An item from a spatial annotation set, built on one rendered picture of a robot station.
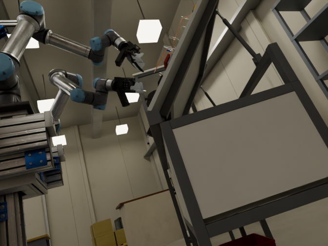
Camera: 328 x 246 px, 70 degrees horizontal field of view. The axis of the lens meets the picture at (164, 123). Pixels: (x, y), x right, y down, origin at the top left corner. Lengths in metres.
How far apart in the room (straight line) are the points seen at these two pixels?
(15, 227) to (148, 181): 9.48
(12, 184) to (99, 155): 9.49
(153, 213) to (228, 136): 3.40
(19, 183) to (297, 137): 1.25
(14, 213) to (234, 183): 1.08
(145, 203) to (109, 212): 6.22
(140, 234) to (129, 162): 6.89
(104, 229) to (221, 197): 4.84
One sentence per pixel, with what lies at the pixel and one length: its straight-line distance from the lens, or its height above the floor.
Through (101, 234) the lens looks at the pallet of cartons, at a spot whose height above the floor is 0.46.
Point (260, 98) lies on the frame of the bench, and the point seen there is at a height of 0.77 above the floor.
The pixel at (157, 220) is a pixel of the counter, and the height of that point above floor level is 0.38.
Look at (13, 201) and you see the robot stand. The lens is 1.47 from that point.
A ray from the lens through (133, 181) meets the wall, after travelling 10.61.
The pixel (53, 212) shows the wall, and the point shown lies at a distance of 10.44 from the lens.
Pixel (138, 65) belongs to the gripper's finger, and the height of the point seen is 1.32.
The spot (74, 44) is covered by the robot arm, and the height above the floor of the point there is 1.59.
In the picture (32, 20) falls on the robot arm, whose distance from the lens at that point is 1.56.
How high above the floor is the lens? 0.48
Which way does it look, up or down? 20 degrees up
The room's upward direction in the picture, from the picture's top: 19 degrees counter-clockwise
